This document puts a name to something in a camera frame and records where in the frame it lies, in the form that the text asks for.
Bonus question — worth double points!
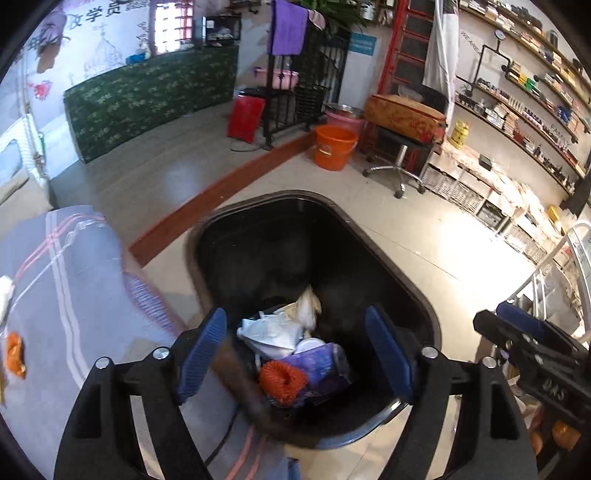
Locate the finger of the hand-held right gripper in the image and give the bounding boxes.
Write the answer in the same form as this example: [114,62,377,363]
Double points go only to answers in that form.
[496,302,578,352]
[473,309,561,370]

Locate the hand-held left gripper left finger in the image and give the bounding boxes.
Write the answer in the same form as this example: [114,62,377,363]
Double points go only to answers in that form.
[54,307,228,480]

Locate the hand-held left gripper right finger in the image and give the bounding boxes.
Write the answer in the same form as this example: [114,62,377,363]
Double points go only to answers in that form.
[365,305,539,480]

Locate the purple packet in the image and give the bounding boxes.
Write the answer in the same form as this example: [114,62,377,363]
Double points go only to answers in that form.
[286,344,354,400]

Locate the white face mask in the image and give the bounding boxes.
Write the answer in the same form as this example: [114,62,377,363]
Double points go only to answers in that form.
[237,311,308,363]

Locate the orange mesh net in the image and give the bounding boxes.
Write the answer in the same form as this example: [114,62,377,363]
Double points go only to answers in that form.
[259,360,308,407]

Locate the beige paper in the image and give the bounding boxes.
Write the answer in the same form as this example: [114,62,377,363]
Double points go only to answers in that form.
[295,285,322,330]

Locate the black trash bin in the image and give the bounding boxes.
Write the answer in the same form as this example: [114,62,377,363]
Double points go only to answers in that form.
[186,190,441,449]

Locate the aluminium ladder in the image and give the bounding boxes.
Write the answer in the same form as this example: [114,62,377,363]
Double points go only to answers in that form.
[508,222,591,342]

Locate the low white basket cabinet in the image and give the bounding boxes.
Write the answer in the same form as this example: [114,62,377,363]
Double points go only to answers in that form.
[422,141,568,266]

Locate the grey striped blanket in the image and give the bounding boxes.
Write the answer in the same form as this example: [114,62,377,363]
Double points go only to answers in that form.
[0,205,301,480]

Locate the orange wrapper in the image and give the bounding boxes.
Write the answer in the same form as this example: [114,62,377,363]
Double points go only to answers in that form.
[4,332,27,380]

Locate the black swivel stool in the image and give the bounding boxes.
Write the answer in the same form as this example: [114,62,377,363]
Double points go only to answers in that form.
[362,127,435,199]

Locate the orange bucket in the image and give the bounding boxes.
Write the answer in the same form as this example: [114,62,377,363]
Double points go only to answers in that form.
[313,126,358,171]

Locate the brown patterned case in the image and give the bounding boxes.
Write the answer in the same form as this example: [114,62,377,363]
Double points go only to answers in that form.
[364,93,448,144]

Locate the pink plastic tub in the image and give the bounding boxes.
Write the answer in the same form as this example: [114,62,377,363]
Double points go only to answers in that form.
[324,111,365,136]

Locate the beige cushion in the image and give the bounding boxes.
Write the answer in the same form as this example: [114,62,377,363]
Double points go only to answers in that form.
[0,166,52,241]

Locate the red bag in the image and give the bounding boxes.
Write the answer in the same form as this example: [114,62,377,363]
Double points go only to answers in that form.
[227,95,266,143]

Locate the black pipe with gauge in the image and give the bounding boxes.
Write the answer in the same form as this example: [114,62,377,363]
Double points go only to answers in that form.
[480,28,513,75]

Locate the white swing chair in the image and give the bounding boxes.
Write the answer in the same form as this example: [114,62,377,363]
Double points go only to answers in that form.
[0,115,47,185]

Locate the white hanging cloth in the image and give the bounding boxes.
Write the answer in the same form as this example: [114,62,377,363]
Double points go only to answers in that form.
[422,0,460,109]

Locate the black metal rack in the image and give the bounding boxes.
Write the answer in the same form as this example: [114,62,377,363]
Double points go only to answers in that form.
[263,9,352,151]

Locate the pink basin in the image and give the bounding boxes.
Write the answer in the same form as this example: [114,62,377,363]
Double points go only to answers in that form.
[255,67,298,89]

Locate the red ladder shelf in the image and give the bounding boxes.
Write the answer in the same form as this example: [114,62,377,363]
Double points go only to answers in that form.
[376,0,439,97]

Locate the black glass tank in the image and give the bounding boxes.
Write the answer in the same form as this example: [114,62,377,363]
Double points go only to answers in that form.
[202,15,242,47]

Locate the red framed window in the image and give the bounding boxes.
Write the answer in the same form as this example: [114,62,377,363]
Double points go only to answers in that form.
[148,0,195,56]

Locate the purple towel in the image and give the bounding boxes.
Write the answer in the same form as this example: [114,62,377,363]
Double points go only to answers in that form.
[269,0,309,56]

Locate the wooden shelf with pots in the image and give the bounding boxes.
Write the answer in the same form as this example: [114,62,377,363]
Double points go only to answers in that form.
[360,0,407,24]

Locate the black floor cable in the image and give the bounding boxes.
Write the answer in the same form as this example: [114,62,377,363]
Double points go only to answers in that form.
[231,138,269,153]

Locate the wall shelves of books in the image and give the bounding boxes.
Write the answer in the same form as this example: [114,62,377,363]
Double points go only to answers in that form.
[455,0,591,195]

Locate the blue wall sign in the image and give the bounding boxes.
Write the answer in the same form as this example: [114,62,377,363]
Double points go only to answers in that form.
[348,34,378,57]

